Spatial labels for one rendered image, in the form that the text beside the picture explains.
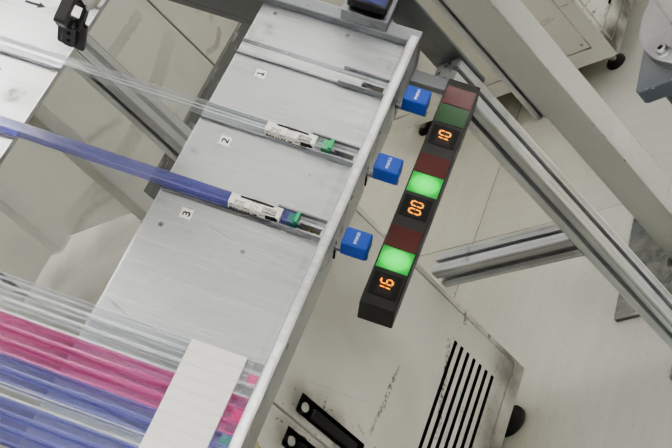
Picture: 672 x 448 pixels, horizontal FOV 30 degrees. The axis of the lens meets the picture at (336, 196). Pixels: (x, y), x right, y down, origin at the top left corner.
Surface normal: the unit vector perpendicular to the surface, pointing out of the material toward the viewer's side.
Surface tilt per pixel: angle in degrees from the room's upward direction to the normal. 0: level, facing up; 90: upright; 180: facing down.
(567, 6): 90
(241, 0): 90
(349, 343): 90
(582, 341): 0
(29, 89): 47
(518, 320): 0
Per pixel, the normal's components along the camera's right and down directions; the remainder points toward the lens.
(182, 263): 0.07, -0.59
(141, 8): 0.69, -0.22
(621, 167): -0.30, 0.74
